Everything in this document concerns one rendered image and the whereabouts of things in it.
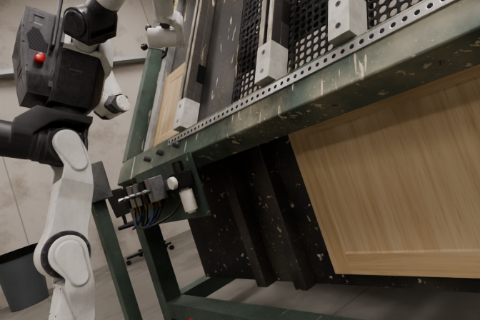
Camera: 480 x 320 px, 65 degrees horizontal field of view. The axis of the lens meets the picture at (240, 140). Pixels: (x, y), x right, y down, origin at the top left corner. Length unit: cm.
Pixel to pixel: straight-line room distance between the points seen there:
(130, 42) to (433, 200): 545
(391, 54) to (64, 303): 112
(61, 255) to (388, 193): 97
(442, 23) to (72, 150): 108
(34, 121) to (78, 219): 34
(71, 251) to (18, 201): 401
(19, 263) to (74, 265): 331
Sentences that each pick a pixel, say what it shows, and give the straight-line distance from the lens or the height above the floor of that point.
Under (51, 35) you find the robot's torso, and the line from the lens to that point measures 144.
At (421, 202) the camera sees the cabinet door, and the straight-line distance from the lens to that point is 113.
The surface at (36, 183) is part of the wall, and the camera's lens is 529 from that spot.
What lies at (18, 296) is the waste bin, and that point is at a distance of 464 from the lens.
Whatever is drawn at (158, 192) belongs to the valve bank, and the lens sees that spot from 145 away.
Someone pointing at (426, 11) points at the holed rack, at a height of 88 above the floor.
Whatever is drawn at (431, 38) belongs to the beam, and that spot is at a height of 82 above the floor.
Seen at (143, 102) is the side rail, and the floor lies 119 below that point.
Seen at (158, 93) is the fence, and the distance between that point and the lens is 190.
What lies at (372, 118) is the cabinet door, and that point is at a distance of 113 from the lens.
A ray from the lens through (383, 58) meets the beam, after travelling 84.
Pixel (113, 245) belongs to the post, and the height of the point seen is 54.
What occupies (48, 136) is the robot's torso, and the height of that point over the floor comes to 99.
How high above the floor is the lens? 72
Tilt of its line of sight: 3 degrees up
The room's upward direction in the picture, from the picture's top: 19 degrees counter-clockwise
